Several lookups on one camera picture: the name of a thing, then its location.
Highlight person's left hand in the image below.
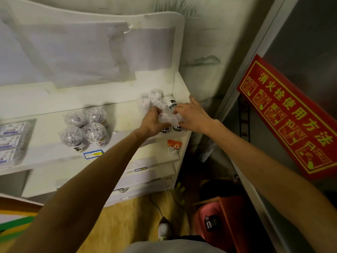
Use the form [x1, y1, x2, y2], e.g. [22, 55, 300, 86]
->
[137, 106, 171, 139]

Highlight person's right hand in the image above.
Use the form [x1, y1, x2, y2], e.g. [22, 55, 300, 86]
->
[173, 95, 219, 135]

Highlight clear bag of white pieces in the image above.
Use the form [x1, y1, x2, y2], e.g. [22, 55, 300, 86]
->
[82, 122, 110, 148]
[137, 94, 152, 115]
[64, 111, 87, 128]
[148, 89, 164, 106]
[85, 106, 108, 127]
[58, 126, 90, 153]
[157, 112, 185, 127]

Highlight person's right forearm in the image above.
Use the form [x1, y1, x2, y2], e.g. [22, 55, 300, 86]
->
[203, 119, 337, 253]

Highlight person's left forearm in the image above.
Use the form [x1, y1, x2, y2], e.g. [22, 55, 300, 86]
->
[6, 128, 148, 253]

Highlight white box with black label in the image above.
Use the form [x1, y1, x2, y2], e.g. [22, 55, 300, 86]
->
[165, 96, 180, 111]

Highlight orange and white packet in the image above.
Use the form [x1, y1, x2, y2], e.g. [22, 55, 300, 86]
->
[167, 139, 183, 155]

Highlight white wooden shelf unit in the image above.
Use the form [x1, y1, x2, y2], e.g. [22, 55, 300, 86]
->
[0, 0, 193, 207]

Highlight small grey paper sheet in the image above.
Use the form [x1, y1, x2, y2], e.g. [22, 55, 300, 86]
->
[123, 27, 176, 73]

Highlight blue price label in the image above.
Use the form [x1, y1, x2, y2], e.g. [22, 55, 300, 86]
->
[83, 149, 104, 160]

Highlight yellow-green object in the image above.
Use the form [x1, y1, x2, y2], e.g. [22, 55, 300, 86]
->
[171, 182, 186, 206]

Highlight large taped paper sheet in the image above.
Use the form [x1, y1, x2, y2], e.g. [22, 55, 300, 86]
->
[14, 21, 136, 90]

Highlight red sign with yellow print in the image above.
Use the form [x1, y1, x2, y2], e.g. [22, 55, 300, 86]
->
[236, 54, 337, 181]

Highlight white shoe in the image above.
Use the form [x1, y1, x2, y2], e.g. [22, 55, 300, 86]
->
[157, 218, 172, 242]

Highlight black device with white print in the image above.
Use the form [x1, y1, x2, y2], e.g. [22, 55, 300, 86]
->
[204, 215, 220, 232]

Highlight red plastic basket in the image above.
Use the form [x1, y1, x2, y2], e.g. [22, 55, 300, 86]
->
[193, 195, 254, 253]

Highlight grey shirt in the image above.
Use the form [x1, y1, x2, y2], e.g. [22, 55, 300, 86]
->
[123, 238, 227, 253]

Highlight grey metal cabinet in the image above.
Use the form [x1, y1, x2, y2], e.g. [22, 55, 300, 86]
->
[214, 0, 337, 253]

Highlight plastic-wrapped flat box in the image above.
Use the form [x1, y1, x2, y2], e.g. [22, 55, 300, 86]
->
[0, 148, 19, 166]
[0, 134, 24, 149]
[0, 122, 29, 135]

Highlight black cable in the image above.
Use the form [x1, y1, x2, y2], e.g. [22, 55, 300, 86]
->
[149, 193, 191, 235]

